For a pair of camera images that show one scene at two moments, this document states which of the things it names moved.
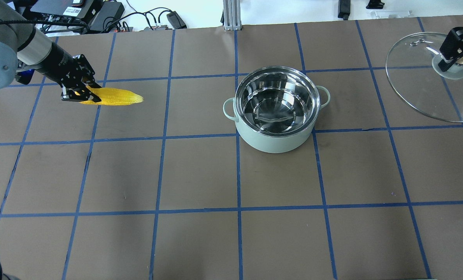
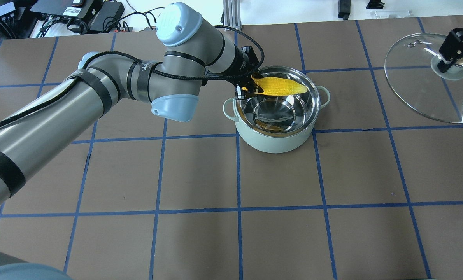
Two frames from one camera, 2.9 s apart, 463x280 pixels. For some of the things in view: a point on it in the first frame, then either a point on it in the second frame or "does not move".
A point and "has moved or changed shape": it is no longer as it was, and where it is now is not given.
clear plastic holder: (390, 14) does not move
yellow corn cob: (112, 97) has moved or changed shape
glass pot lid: (452, 95) does not move
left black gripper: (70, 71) -> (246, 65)
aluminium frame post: (232, 15) does not move
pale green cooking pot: (275, 108) does not move
